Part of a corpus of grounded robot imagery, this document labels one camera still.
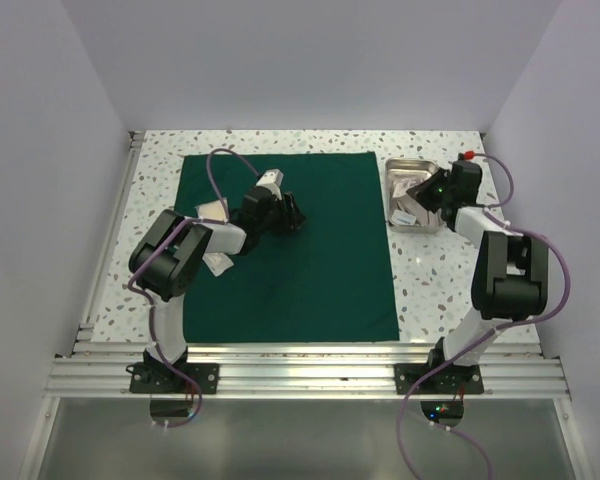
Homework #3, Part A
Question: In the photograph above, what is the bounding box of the white sachet small print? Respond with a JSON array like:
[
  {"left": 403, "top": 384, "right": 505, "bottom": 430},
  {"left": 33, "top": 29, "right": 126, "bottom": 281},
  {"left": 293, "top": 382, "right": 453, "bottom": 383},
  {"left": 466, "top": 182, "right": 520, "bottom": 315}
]
[{"left": 397, "top": 196, "right": 438, "bottom": 226}]

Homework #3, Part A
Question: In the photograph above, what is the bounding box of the cotton swab packet printed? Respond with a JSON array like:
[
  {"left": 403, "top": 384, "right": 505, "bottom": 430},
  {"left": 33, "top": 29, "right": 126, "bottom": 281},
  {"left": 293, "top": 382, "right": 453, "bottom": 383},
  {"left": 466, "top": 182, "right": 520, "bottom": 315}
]
[{"left": 391, "top": 173, "right": 427, "bottom": 198}]

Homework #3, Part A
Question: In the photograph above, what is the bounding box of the white sachet blue text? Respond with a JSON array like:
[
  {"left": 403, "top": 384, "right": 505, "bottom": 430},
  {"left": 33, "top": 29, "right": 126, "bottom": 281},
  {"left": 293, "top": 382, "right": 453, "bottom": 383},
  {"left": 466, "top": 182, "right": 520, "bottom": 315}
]
[{"left": 390, "top": 210, "right": 417, "bottom": 226}]

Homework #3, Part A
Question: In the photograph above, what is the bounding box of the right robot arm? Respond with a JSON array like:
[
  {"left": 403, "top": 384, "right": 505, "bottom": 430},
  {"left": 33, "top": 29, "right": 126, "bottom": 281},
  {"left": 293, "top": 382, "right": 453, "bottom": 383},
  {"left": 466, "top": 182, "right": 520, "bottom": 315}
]
[{"left": 408, "top": 154, "right": 548, "bottom": 393}]

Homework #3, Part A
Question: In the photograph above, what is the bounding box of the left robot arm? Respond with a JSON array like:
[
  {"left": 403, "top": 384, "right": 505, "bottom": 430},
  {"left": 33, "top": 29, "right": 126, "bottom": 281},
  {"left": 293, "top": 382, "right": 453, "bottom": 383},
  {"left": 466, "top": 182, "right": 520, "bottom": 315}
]
[{"left": 128, "top": 186, "right": 307, "bottom": 393}]

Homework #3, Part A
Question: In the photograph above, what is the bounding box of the green surgical cloth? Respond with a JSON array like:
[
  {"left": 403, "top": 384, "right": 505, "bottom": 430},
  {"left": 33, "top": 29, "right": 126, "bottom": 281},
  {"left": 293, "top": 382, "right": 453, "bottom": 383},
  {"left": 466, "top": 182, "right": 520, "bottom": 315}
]
[{"left": 175, "top": 152, "right": 399, "bottom": 343}]

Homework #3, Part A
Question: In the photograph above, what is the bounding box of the stainless steel tray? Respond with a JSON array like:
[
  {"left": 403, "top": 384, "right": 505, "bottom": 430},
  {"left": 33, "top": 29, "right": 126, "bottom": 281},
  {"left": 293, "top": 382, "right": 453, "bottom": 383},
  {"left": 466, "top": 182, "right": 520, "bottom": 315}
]
[{"left": 384, "top": 158, "right": 442, "bottom": 234}]

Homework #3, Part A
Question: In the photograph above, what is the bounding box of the white gauze in clear bag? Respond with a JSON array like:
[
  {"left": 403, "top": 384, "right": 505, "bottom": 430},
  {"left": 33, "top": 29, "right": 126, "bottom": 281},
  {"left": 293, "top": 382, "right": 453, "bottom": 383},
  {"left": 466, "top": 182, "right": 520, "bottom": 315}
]
[{"left": 196, "top": 200, "right": 229, "bottom": 225}]

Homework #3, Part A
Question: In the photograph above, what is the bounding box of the white suture packet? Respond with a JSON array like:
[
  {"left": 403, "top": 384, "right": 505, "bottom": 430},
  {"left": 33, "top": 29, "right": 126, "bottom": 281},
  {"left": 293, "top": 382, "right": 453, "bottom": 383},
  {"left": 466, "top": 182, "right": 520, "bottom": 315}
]
[{"left": 203, "top": 253, "right": 234, "bottom": 277}]

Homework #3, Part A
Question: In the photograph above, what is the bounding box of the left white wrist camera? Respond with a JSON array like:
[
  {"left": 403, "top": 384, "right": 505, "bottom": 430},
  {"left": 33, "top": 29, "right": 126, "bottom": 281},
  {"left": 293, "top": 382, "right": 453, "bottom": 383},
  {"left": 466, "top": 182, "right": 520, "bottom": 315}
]
[{"left": 257, "top": 169, "right": 284, "bottom": 189}]

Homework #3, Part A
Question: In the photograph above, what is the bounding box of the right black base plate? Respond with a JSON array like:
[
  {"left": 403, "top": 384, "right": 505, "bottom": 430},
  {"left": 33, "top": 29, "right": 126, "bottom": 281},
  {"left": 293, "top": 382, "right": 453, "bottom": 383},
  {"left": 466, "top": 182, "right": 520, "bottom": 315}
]
[{"left": 393, "top": 363, "right": 485, "bottom": 395}]

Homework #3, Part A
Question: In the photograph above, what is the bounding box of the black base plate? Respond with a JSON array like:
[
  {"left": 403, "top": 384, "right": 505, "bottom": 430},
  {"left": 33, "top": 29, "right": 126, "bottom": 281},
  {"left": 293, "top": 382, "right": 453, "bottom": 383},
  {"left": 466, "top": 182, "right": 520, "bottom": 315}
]
[
  {"left": 125, "top": 361, "right": 220, "bottom": 395},
  {"left": 393, "top": 363, "right": 485, "bottom": 395}
]

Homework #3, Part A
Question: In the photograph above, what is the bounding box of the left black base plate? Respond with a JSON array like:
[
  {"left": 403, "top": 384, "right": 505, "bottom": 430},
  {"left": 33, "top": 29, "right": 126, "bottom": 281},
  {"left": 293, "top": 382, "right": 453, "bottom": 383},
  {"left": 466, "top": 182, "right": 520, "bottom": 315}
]
[{"left": 125, "top": 361, "right": 220, "bottom": 395}]

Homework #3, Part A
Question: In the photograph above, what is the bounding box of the aluminium left side rail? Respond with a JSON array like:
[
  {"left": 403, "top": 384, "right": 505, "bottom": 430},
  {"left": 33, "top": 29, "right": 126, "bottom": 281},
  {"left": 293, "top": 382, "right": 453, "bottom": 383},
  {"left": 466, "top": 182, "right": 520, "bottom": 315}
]
[{"left": 74, "top": 131, "right": 146, "bottom": 343}]

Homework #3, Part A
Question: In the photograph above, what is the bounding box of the aluminium front rail frame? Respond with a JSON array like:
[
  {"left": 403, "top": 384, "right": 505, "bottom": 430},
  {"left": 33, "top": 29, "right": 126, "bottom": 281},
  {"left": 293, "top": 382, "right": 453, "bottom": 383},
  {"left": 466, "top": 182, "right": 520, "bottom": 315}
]
[{"left": 44, "top": 342, "right": 570, "bottom": 400}]

